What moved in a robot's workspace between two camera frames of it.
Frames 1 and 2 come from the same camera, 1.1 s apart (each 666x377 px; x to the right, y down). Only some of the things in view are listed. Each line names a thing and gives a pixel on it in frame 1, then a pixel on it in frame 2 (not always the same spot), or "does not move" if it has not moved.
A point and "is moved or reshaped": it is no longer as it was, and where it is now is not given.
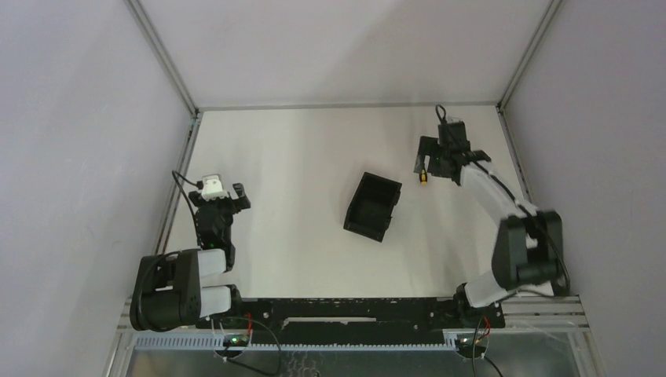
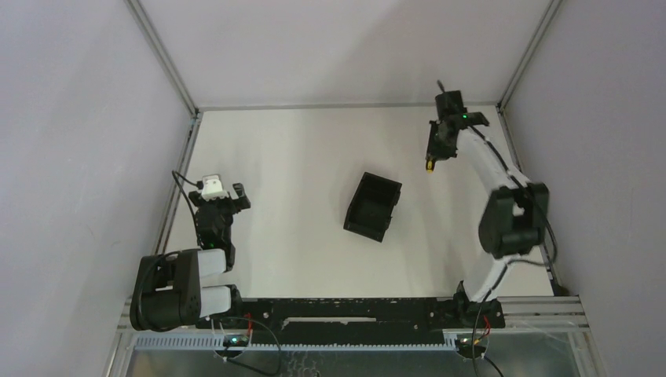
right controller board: (465, 347) does not move
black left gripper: (219, 203) does not move
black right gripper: (429, 146) to (434, 152)
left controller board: (236, 340) does not move
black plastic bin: (371, 209) does not move
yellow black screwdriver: (423, 177) is moved or reshaped
